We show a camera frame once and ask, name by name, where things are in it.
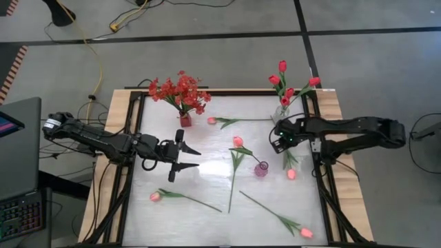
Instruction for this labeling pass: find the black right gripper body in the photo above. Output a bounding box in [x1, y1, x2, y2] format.
[271, 118, 304, 155]

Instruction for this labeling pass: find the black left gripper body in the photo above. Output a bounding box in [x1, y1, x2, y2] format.
[151, 129, 185, 183]

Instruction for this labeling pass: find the clear glass vase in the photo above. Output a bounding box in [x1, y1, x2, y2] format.
[274, 105, 289, 123]

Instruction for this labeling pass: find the red glass vase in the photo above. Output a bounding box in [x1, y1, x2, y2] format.
[178, 110, 193, 128]

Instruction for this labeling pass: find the pink ribbed glass vase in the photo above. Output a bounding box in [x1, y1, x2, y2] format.
[254, 161, 269, 178]

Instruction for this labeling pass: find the black flat bar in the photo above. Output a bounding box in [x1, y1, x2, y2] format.
[124, 85, 210, 90]

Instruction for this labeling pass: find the laptop computer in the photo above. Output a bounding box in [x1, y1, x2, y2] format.
[0, 96, 48, 242]

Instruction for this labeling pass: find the small lit display screen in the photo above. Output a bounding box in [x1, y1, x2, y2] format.
[0, 110, 25, 139]

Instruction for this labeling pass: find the dark mat orange striped edge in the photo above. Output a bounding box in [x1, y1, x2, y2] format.
[0, 0, 20, 17]
[0, 44, 28, 104]

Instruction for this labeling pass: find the black wheeled stand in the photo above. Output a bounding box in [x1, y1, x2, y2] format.
[41, 0, 77, 28]

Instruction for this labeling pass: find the black aluminium table frame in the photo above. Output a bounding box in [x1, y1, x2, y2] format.
[81, 90, 376, 248]

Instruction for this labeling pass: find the long yellow floor cable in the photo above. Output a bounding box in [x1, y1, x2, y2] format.
[54, 0, 104, 121]

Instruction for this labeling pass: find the yellow plug with cable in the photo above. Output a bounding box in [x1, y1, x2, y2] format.
[109, 0, 150, 32]

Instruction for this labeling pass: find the black ring floor stand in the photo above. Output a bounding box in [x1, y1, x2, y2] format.
[409, 112, 441, 175]

